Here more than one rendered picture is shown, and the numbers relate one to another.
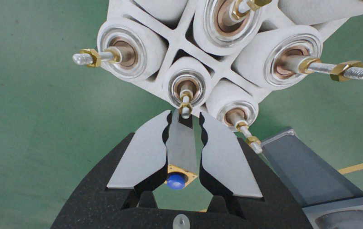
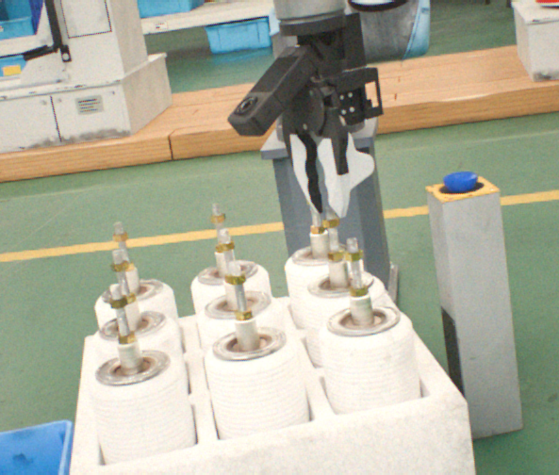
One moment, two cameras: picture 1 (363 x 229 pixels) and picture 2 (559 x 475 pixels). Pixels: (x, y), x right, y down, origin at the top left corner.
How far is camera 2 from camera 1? 106 cm
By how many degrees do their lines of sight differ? 61
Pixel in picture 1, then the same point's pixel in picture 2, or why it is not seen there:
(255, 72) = (259, 280)
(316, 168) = (302, 209)
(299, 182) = not seen: hidden behind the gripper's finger
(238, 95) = (295, 271)
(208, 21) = (257, 307)
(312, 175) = not seen: hidden behind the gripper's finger
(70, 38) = not seen: outside the picture
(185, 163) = (434, 207)
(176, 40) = (309, 373)
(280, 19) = (191, 344)
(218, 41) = (264, 297)
